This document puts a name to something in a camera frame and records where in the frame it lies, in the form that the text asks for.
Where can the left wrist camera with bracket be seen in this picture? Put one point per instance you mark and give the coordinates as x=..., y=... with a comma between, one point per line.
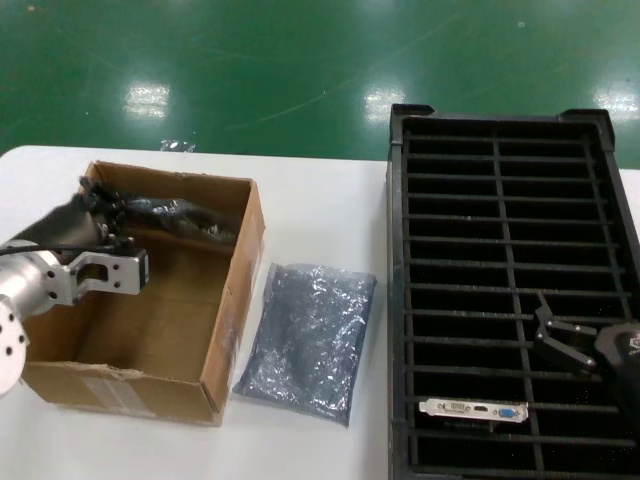
x=110, y=272

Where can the brown cardboard box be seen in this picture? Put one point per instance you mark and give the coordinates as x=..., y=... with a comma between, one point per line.
x=150, y=320

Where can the bagged graphics card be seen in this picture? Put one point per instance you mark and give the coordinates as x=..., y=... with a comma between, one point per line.
x=150, y=205

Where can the black slotted container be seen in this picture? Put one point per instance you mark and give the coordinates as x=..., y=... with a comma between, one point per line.
x=396, y=260

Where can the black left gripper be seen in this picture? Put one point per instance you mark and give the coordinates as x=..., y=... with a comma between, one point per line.
x=60, y=225

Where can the shiny plastic scrap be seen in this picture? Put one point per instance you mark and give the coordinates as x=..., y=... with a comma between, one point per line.
x=177, y=146

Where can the flat blue-grey antistatic bag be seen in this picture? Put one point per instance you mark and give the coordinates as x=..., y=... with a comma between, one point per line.
x=305, y=350

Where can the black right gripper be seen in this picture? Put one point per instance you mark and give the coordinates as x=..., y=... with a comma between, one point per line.
x=627, y=360

